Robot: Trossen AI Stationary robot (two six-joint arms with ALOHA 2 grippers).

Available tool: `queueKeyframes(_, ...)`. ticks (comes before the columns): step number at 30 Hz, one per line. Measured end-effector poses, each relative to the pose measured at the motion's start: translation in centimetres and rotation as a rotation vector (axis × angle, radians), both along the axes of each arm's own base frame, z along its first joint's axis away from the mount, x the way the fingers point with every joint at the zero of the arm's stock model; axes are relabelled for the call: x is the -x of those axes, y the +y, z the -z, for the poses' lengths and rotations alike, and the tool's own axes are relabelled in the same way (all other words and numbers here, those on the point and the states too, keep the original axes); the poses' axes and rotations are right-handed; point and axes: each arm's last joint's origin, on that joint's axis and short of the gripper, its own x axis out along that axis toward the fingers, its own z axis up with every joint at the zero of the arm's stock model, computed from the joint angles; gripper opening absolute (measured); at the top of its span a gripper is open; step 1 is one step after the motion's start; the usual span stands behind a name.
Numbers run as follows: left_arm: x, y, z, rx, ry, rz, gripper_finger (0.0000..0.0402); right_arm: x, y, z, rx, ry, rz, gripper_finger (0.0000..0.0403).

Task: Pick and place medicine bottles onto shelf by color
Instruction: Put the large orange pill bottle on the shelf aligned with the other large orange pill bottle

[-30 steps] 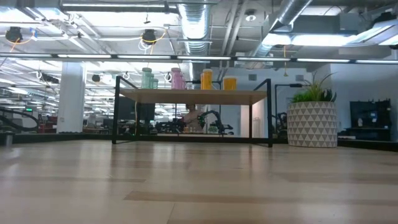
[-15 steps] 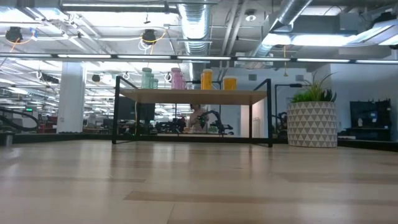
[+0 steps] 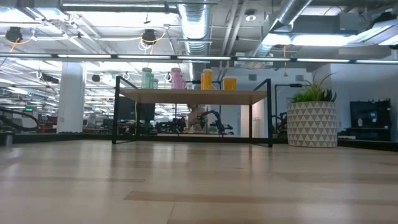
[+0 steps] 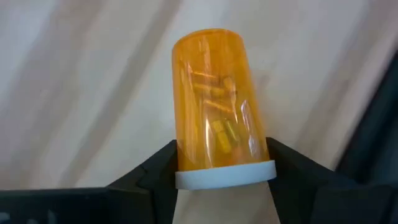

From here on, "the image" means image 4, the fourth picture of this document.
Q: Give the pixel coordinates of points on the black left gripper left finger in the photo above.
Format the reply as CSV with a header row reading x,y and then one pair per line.
x,y
93,207

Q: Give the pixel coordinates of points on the large orange pill bottle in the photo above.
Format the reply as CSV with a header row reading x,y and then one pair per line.
x,y
214,93

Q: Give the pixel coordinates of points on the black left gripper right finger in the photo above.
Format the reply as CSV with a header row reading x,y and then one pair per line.
x,y
326,205

